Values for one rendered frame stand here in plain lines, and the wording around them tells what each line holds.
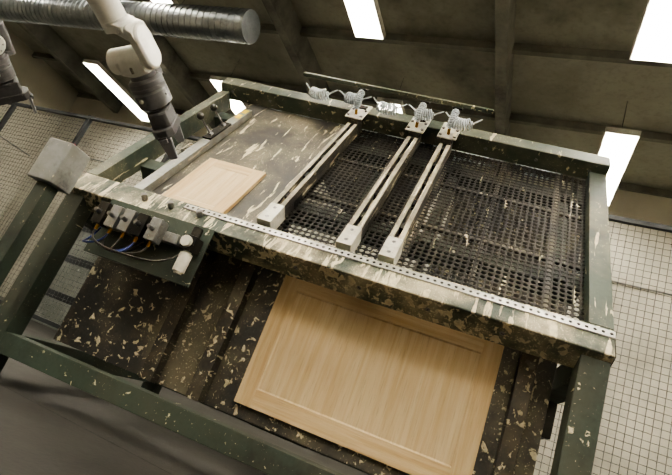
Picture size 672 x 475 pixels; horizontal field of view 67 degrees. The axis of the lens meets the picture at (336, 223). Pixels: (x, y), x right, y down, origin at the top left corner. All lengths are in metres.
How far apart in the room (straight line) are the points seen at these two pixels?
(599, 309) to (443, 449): 0.72
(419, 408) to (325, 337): 0.44
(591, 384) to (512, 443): 0.34
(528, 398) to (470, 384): 0.20
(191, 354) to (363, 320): 0.72
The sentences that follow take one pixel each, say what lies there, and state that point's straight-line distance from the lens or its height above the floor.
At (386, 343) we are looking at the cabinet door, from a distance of 2.00.
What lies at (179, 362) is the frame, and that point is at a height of 0.30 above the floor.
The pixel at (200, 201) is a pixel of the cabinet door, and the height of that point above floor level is 0.95.
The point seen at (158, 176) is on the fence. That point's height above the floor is 1.01.
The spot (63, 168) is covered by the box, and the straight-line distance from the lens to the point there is 2.28.
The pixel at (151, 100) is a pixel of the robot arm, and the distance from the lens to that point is 1.39.
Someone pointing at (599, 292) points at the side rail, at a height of 1.05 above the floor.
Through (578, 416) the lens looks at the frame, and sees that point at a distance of 1.81.
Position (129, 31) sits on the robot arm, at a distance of 1.34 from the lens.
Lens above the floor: 0.38
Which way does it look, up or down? 18 degrees up
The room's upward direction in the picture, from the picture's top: 21 degrees clockwise
